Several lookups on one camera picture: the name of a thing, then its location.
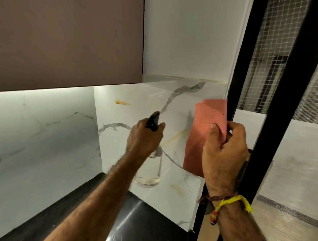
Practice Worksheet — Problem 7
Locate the person's right hand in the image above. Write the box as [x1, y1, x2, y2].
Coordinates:
[202, 121, 250, 198]

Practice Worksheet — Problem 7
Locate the person's left hand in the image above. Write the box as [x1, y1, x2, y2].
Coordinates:
[126, 118, 166, 159]

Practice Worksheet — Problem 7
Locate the pink cleaning cloth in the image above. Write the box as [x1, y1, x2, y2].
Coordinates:
[183, 99, 228, 179]

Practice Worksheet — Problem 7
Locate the clear spray bottle black nozzle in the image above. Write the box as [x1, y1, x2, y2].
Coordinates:
[134, 111, 163, 188]

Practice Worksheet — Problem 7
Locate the person's left forearm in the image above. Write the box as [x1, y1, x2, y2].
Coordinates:
[45, 150, 146, 241]

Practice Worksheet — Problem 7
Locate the person's right forearm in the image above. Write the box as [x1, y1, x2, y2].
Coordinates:
[211, 195, 266, 241]

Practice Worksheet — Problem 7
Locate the brown thread wristband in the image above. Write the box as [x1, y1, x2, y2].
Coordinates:
[198, 194, 239, 226]

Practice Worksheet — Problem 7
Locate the yellow thread wristband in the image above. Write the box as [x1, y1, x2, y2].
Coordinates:
[215, 195, 253, 214]

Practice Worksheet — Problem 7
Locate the white safety net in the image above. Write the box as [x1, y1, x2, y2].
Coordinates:
[237, 0, 318, 124]

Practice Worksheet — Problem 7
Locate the black window frame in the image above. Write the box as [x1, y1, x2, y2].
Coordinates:
[192, 0, 318, 241]

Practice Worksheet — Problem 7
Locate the brown wall cabinet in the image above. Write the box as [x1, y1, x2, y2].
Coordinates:
[0, 0, 145, 92]

